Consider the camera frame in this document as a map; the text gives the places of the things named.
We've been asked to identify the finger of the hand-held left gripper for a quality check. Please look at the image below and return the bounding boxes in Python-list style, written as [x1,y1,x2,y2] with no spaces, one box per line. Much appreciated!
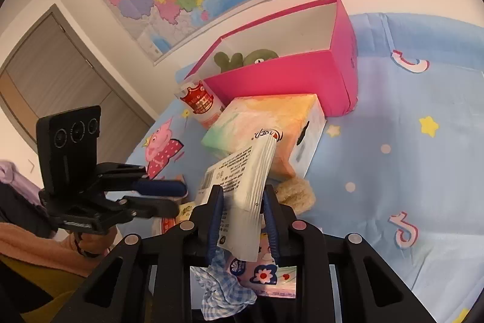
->
[113,194,180,219]
[130,177,188,199]

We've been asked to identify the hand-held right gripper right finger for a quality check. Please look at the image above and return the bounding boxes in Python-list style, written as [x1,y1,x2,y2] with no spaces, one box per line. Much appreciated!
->
[263,185,450,323]

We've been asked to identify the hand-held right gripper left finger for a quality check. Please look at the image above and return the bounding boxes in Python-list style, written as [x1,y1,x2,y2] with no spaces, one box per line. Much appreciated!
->
[34,185,227,323]

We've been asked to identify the beige fluffy plush toy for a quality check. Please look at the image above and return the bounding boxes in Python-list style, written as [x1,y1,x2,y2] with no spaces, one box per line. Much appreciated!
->
[274,177,316,214]

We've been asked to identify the white tissue pack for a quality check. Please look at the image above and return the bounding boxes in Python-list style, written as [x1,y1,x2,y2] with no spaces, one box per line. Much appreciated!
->
[196,137,278,263]

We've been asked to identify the blue gingham scrunchie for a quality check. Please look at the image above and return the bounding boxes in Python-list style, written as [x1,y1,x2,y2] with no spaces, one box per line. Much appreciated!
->
[191,251,258,321]

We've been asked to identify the pink cardboard box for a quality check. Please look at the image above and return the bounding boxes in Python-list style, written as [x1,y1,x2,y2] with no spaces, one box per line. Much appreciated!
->
[184,0,359,118]

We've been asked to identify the small yellow packet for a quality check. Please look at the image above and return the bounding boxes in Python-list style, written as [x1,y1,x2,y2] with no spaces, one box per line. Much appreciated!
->
[161,202,197,233]

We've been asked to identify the purple cloth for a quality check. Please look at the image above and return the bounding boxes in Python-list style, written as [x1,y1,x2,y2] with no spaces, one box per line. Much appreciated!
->
[0,160,42,203]

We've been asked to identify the dark cloth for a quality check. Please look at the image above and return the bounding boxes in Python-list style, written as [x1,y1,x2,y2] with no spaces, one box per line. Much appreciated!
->
[0,181,57,236]

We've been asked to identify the grey wooden door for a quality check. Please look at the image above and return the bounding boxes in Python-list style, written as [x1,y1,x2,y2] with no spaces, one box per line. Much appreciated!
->
[0,3,159,172]

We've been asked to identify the red printed plastic cup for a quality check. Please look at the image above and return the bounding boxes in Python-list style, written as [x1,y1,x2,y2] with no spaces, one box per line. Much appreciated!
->
[174,80,226,130]

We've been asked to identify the rainbow tissue box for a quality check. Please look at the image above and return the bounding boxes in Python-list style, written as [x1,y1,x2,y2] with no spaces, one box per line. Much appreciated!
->
[200,93,327,180]

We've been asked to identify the person's mustard trousers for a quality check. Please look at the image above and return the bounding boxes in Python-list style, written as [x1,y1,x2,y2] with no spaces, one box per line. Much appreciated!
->
[0,257,87,323]

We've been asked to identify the green plush frog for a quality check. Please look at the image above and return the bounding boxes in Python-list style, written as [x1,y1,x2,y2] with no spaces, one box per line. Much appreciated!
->
[214,48,280,73]

